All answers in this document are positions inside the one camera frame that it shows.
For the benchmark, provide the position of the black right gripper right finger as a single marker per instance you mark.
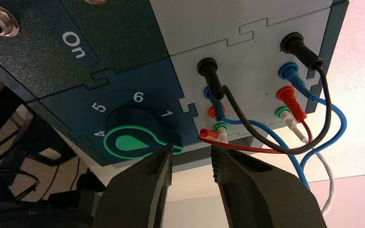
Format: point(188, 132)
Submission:
point(264, 198)

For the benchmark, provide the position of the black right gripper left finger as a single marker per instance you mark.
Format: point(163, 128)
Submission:
point(135, 198)

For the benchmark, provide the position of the green pointer rotary knob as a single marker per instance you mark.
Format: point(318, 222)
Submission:
point(129, 143)

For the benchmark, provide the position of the grey and blue task box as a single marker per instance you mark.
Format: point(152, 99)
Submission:
point(201, 28)

